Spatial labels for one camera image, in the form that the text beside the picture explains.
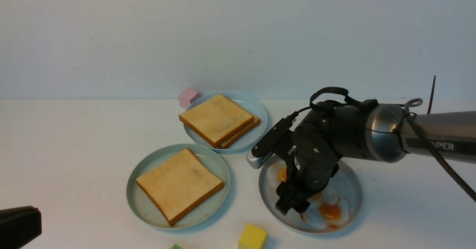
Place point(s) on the green empty plate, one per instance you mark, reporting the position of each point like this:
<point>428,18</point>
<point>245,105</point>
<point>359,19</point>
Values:
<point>144,208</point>

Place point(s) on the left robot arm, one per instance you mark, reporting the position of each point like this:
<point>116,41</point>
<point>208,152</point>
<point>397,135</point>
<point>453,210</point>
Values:
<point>96,215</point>

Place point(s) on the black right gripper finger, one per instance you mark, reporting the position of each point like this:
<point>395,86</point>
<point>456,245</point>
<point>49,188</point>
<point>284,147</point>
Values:
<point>287,198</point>
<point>300,203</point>

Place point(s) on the pink cube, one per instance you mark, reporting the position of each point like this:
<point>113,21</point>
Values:
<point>187,97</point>

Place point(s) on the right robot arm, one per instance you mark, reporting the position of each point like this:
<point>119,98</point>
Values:
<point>372,131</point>

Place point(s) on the fried egg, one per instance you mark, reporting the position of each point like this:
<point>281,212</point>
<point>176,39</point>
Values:
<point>276,174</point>
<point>324,213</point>
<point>329,196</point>

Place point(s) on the toast slice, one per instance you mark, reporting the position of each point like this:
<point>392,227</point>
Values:
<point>229,142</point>
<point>216,119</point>
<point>179,185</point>

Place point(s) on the grey egg plate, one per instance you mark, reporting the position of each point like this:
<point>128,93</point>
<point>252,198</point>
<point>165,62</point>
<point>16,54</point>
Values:
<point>345,181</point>

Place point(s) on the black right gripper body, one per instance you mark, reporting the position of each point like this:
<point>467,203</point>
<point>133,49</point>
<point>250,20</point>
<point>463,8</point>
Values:
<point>311,165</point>

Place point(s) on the light blue bread plate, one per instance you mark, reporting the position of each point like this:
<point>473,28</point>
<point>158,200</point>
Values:
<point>247,140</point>

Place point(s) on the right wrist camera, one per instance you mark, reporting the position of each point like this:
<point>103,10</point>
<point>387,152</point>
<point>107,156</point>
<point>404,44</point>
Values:
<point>277,141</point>

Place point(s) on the green cube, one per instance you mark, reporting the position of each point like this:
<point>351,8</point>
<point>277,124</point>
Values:
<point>176,246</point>

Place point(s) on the yellow cube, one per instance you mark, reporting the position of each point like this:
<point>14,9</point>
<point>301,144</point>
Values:
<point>253,237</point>

